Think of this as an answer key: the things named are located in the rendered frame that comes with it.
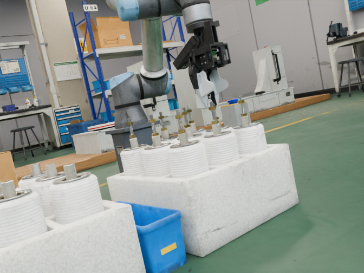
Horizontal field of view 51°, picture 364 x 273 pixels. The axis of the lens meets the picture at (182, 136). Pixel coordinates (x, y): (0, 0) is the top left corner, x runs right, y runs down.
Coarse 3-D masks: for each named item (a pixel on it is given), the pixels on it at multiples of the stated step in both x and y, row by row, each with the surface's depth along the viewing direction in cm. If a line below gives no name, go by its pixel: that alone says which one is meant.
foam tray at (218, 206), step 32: (256, 160) 100; (288, 160) 109; (128, 192) 107; (160, 192) 94; (192, 192) 86; (224, 192) 92; (256, 192) 99; (288, 192) 108; (192, 224) 87; (224, 224) 91; (256, 224) 99
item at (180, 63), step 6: (192, 36) 99; (192, 42) 99; (186, 48) 101; (180, 54) 103; (186, 54) 102; (174, 60) 105; (180, 60) 104; (186, 60) 104; (174, 66) 106; (180, 66) 105; (186, 66) 106
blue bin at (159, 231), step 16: (144, 208) 97; (160, 208) 91; (144, 224) 98; (160, 224) 81; (176, 224) 84; (144, 240) 80; (160, 240) 81; (176, 240) 84; (144, 256) 82; (160, 256) 81; (176, 256) 84; (160, 272) 81
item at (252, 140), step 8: (240, 128) 107; (248, 128) 105; (256, 128) 105; (240, 136) 106; (248, 136) 105; (256, 136) 106; (264, 136) 108; (240, 144) 106; (248, 144) 106; (256, 144) 106; (264, 144) 107; (240, 152) 107; (248, 152) 106; (256, 152) 106
